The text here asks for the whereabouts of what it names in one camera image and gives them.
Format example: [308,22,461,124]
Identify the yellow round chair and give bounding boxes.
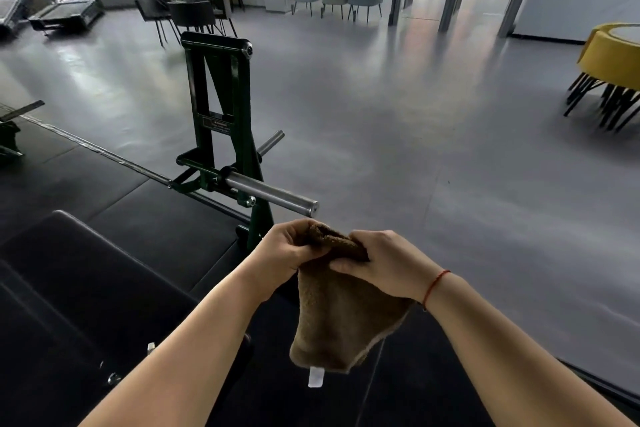
[564,23,640,133]

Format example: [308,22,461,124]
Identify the brown fluffy cloth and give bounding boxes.
[289,222,416,375]

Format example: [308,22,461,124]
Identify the person's left hand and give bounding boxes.
[242,219,332,291]

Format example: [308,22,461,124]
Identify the black rubber floor mat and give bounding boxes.
[0,106,640,427]

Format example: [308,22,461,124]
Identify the person's right forearm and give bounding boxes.
[423,272,636,427]

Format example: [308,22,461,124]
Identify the green weight machine frame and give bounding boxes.
[168,31,320,262]

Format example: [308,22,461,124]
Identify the black padded bench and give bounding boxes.
[0,209,254,427]

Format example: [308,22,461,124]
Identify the person's left forearm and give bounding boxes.
[79,262,281,427]

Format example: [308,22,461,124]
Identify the black chair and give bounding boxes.
[167,0,224,37]
[134,0,182,48]

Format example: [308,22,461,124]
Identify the person's right hand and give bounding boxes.
[329,230,445,303]

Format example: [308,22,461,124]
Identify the red string bracelet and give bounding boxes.
[421,270,452,312]

